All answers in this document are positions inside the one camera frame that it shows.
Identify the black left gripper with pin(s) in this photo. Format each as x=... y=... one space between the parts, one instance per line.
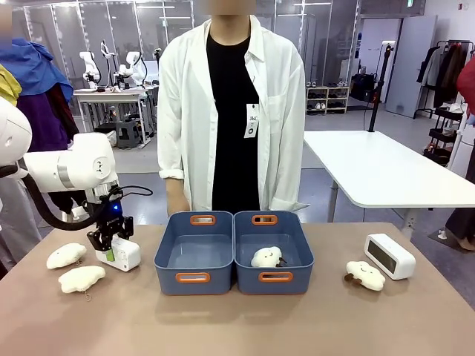
x=111 y=222

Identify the white digital clock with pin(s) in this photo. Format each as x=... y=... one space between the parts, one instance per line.
x=124 y=256
x=397 y=259

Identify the white cloud plush toy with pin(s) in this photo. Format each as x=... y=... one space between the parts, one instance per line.
x=81 y=279
x=265 y=257
x=65 y=256
x=367 y=275

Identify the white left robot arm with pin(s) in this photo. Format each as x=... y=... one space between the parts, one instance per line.
x=74 y=163

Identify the person's right forearm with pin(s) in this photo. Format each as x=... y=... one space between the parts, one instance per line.
x=174 y=187

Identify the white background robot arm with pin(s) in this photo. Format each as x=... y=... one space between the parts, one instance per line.
x=90 y=66
x=131 y=66

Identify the person's right hand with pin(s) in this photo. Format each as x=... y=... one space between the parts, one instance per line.
x=178 y=205

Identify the grey garment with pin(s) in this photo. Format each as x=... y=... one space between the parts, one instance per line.
x=15 y=222

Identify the black stool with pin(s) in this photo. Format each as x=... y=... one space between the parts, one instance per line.
x=127 y=133

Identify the white lab workbench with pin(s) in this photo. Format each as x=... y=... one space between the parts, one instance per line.
x=111 y=94

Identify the purple garment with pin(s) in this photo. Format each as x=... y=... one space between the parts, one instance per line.
x=41 y=115

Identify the white lab coat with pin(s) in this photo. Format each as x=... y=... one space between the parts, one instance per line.
x=185 y=111

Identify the black shirt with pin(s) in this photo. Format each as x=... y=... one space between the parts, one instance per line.
x=230 y=148

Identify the white name tag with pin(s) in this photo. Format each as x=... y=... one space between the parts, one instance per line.
x=251 y=118

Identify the yellow garment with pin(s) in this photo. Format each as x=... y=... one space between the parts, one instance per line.
x=9 y=85

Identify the blue garment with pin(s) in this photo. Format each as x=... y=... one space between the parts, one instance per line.
x=33 y=63

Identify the wooden shoe rack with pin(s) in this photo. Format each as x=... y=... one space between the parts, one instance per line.
x=326 y=100

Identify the white side table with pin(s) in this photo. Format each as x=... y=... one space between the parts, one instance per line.
x=371 y=167

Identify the black bag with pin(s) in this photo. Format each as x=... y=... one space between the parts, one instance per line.
x=363 y=87

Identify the black trolley cart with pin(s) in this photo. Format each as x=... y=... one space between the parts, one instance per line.
x=443 y=133

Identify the black clothes rack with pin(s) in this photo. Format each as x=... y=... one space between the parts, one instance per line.
x=445 y=66

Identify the red garment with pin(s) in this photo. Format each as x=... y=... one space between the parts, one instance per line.
x=467 y=85

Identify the black camera stand pole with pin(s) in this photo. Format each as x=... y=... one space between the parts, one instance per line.
x=378 y=92

